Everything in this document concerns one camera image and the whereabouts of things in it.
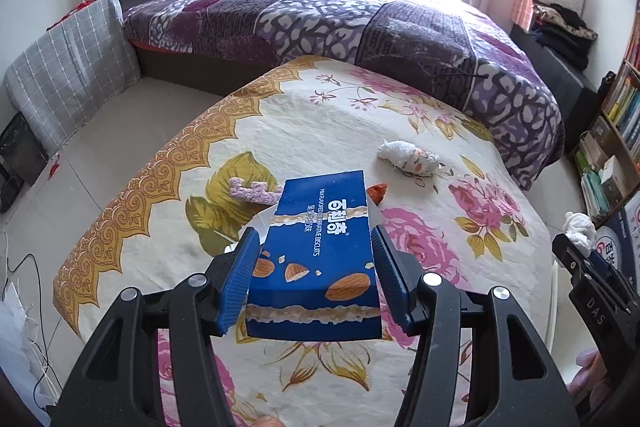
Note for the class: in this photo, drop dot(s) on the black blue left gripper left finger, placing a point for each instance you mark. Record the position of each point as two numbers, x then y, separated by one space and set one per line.
116 379

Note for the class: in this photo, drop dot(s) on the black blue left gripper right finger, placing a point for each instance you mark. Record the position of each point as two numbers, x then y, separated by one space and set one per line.
514 381

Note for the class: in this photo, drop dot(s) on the blue biscuit box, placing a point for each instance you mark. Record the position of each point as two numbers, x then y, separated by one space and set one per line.
315 279

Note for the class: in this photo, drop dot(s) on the orange snack wrapper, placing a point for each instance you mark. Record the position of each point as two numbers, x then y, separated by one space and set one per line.
377 192

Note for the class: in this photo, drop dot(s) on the white plastic trash bin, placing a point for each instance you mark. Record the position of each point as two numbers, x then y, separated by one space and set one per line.
553 306

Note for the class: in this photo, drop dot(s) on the person's hand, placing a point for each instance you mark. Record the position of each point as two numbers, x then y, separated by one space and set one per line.
591 381

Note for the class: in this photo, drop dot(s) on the lower blue Ganten water box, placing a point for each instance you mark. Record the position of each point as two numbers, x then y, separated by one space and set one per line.
618 241

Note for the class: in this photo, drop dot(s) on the wooden bookshelf with books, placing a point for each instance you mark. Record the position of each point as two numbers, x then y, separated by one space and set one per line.
607 156

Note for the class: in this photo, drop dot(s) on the floral cream tablecloth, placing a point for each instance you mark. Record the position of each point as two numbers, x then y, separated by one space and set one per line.
313 154

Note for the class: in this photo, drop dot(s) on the pink crochet piece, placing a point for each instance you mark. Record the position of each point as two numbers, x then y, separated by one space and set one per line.
257 192

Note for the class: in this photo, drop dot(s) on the crumpled floral white tissue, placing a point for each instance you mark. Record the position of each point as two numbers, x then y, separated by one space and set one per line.
409 158

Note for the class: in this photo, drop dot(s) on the pile of dark clothes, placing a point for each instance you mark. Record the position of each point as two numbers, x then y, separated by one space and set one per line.
563 31

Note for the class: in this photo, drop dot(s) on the purple patterned bed blanket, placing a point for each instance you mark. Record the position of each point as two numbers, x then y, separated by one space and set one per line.
445 49

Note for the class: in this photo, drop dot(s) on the grey checked cushion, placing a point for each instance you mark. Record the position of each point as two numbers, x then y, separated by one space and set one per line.
64 78

